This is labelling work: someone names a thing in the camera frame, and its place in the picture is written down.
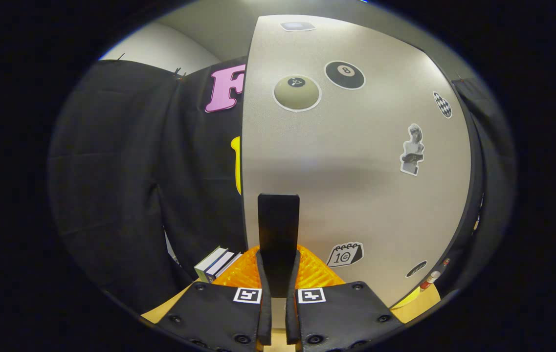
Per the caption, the small red white bottle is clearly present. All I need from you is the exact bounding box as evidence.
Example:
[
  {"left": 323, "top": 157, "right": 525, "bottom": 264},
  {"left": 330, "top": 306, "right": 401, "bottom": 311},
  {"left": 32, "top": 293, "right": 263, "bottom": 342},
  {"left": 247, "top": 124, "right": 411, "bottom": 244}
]
[{"left": 420, "top": 270, "right": 442, "bottom": 290}]

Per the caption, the black backdrop cloth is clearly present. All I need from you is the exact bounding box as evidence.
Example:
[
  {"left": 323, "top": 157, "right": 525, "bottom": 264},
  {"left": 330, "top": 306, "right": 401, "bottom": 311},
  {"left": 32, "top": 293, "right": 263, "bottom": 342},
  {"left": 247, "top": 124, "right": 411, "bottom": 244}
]
[{"left": 47, "top": 58, "right": 518, "bottom": 313}]

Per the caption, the black door handle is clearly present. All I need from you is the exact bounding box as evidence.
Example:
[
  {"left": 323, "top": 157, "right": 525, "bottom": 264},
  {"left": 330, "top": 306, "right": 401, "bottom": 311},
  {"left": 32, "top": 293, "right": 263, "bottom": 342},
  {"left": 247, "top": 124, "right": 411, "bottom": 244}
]
[{"left": 257, "top": 194, "right": 300, "bottom": 299}]

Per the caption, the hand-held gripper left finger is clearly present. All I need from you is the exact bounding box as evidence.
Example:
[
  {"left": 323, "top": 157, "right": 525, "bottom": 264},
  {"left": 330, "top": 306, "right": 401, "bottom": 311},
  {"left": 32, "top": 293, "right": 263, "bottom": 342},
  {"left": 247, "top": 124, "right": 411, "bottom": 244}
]
[{"left": 158, "top": 246, "right": 272, "bottom": 352}]

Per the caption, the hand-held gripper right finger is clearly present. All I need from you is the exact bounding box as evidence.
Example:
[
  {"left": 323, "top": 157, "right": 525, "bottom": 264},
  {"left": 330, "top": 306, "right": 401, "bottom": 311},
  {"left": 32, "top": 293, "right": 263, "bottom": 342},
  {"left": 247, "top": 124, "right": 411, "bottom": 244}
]
[{"left": 285, "top": 244, "right": 403, "bottom": 352}]

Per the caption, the beige shoe cabinet door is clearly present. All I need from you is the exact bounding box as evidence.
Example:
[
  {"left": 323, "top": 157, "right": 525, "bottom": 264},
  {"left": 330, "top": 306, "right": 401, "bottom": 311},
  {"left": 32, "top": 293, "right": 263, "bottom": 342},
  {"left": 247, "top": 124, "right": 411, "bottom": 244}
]
[{"left": 241, "top": 15, "right": 474, "bottom": 308}]

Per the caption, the blue spine book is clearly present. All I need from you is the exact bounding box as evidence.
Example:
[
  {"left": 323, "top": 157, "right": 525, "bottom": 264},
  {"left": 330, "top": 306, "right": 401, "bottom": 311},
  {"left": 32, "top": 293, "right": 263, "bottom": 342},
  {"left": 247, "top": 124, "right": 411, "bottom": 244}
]
[{"left": 205, "top": 251, "right": 235, "bottom": 283}]

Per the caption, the green spine book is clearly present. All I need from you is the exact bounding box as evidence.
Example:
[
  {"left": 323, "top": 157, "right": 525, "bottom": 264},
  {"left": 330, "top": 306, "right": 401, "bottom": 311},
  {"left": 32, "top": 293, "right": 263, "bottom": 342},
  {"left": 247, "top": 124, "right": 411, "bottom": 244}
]
[{"left": 195, "top": 247, "right": 228, "bottom": 283}]

